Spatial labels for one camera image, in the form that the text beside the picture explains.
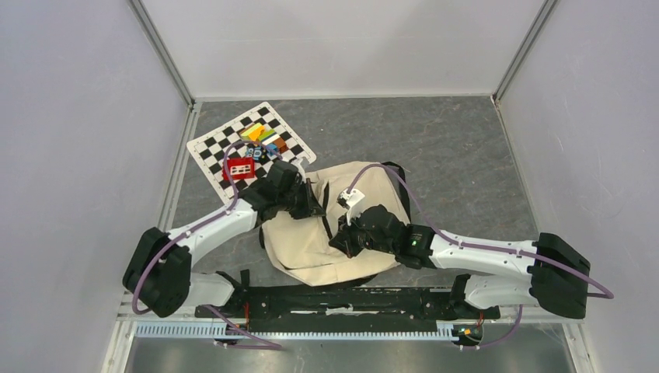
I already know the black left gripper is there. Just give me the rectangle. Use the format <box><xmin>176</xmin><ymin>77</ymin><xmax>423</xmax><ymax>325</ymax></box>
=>
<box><xmin>277</xmin><ymin>176</ymin><xmax>325</xmax><ymax>219</ymax></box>

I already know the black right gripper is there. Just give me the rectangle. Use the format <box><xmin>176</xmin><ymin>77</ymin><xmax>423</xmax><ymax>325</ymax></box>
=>
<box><xmin>329</xmin><ymin>209</ymin><xmax>396</xmax><ymax>260</ymax></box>

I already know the beige canvas backpack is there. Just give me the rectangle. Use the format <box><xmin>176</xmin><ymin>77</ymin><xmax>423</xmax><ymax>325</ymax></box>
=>
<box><xmin>260</xmin><ymin>161</ymin><xmax>399</xmax><ymax>286</ymax></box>

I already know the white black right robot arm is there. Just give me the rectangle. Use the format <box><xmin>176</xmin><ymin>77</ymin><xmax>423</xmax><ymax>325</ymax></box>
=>
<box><xmin>329</xmin><ymin>205</ymin><xmax>591</xmax><ymax>319</ymax></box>

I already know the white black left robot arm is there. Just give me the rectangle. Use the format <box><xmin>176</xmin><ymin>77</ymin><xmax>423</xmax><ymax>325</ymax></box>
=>
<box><xmin>122</xmin><ymin>161</ymin><xmax>326</xmax><ymax>318</ymax></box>

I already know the brown block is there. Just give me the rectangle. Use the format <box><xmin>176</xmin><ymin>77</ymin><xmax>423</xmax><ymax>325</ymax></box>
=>
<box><xmin>273</xmin><ymin>137</ymin><xmax>288</xmax><ymax>154</ymax></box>

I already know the blue cube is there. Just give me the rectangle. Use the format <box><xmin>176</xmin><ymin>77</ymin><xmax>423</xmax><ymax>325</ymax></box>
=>
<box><xmin>265</xmin><ymin>144</ymin><xmax>280</xmax><ymax>157</ymax></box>

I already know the red plastic block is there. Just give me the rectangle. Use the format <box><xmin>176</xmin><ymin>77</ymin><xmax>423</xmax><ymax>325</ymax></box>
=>
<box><xmin>222</xmin><ymin>157</ymin><xmax>256</xmax><ymax>181</ymax></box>

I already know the orange block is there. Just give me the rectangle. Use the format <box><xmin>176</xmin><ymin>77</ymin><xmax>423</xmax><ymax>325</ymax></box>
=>
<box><xmin>248</xmin><ymin>125</ymin><xmax>274</xmax><ymax>145</ymax></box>

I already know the black white chessboard mat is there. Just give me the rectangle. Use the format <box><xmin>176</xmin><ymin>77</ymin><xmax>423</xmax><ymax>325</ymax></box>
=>
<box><xmin>187</xmin><ymin>102</ymin><xmax>317</xmax><ymax>204</ymax></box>

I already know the green yellow block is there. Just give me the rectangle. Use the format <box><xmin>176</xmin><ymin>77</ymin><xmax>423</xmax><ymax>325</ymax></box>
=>
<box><xmin>239</xmin><ymin>123</ymin><xmax>265</xmax><ymax>142</ymax></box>

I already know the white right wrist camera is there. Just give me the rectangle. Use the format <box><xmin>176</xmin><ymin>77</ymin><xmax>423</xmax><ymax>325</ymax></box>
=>
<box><xmin>337</xmin><ymin>188</ymin><xmax>365</xmax><ymax>226</ymax></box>

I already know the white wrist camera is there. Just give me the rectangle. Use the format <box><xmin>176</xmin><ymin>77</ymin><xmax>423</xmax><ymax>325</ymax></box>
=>
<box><xmin>337</xmin><ymin>188</ymin><xmax>365</xmax><ymax>226</ymax></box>
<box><xmin>291</xmin><ymin>158</ymin><xmax>309</xmax><ymax>182</ymax></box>

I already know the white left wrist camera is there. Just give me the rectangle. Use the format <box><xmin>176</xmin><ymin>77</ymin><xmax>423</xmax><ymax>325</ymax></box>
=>
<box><xmin>291</xmin><ymin>158</ymin><xmax>309</xmax><ymax>182</ymax></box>

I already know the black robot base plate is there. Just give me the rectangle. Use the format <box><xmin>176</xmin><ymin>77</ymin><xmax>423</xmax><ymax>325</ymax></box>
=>
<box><xmin>218</xmin><ymin>282</ymin><xmax>500</xmax><ymax>333</ymax></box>

